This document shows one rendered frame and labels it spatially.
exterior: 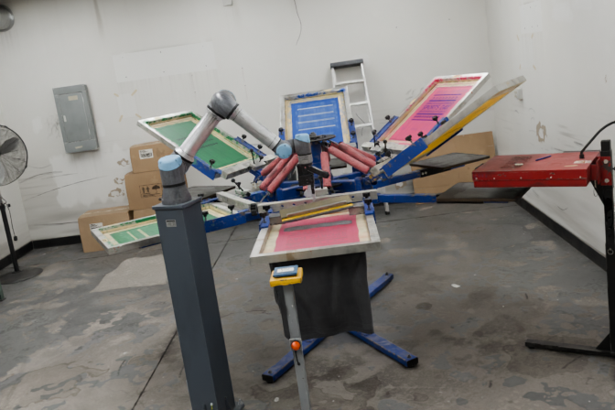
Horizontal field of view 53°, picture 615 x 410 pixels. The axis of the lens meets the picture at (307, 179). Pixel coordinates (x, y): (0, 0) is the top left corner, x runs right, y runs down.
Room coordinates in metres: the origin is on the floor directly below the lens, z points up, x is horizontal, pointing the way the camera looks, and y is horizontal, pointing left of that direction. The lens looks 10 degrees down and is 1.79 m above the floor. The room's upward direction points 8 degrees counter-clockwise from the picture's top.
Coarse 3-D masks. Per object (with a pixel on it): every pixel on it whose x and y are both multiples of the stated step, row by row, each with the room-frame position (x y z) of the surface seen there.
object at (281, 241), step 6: (294, 222) 3.31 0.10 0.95; (300, 222) 3.29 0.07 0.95; (306, 222) 3.27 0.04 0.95; (312, 222) 3.25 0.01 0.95; (282, 228) 3.23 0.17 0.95; (312, 228) 3.14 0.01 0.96; (282, 234) 3.10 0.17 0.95; (276, 240) 3.01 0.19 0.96; (282, 240) 3.00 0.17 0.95; (276, 246) 2.90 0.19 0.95; (282, 246) 2.88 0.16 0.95; (306, 246) 2.83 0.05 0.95; (312, 246) 2.81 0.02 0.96
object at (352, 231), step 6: (330, 216) 3.34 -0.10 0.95; (336, 216) 3.32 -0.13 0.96; (342, 216) 3.30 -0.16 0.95; (348, 216) 3.29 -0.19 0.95; (354, 216) 3.27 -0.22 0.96; (318, 222) 3.24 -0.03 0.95; (354, 222) 3.13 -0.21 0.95; (318, 228) 3.12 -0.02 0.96; (324, 228) 3.11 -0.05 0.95; (330, 228) 3.09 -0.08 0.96; (348, 228) 3.04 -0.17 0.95; (354, 228) 3.03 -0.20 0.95; (348, 234) 2.93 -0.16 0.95; (354, 234) 2.91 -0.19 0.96; (348, 240) 2.84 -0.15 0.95; (354, 240) 2.82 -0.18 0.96
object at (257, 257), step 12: (372, 216) 3.08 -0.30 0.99; (264, 228) 3.14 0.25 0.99; (372, 228) 2.86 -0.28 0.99; (264, 240) 2.96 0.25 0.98; (372, 240) 2.66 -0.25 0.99; (252, 252) 2.74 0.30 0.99; (276, 252) 2.69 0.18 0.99; (288, 252) 2.66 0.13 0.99; (300, 252) 2.65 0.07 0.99; (312, 252) 2.65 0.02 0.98; (324, 252) 2.64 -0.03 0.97; (336, 252) 2.64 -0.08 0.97; (348, 252) 2.64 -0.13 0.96; (360, 252) 2.64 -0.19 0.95; (252, 264) 2.66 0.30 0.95
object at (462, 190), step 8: (456, 184) 3.72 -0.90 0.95; (464, 184) 3.69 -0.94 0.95; (472, 184) 3.66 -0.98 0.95; (448, 192) 3.53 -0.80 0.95; (456, 192) 3.51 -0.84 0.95; (464, 192) 3.48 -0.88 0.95; (472, 192) 3.45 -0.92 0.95; (480, 192) 3.43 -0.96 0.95; (488, 192) 3.40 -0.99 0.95; (496, 192) 3.37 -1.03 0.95; (504, 192) 3.35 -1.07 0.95; (512, 192) 3.32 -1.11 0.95; (520, 192) 3.30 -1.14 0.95; (376, 200) 3.83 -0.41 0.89; (384, 200) 3.81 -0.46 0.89; (392, 200) 3.78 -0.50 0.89; (400, 200) 3.75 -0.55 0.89; (408, 200) 3.72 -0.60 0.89; (416, 200) 3.69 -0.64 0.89; (424, 200) 3.67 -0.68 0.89; (432, 200) 3.64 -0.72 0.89; (440, 200) 3.42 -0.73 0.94; (448, 200) 3.39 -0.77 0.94; (456, 200) 3.37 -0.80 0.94; (464, 200) 3.34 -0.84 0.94; (472, 200) 3.32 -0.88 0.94; (480, 200) 3.29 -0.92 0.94; (488, 200) 3.27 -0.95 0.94; (496, 200) 3.25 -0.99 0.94; (504, 200) 3.22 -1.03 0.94; (512, 200) 3.20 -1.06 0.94
